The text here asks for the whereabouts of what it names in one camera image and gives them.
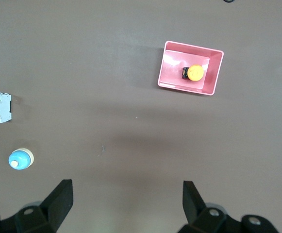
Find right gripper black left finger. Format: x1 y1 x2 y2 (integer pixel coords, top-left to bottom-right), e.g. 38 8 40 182
0 179 74 233

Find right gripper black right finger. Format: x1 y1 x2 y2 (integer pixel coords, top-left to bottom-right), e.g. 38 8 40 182
178 180 281 233

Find yellow mushroom push button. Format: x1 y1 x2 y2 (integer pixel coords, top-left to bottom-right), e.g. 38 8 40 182
181 64 204 82

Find blue dome call bell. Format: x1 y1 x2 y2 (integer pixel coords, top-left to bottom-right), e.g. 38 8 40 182
8 147 34 170

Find pink plastic bin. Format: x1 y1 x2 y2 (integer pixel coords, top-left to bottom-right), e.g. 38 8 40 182
157 40 224 97

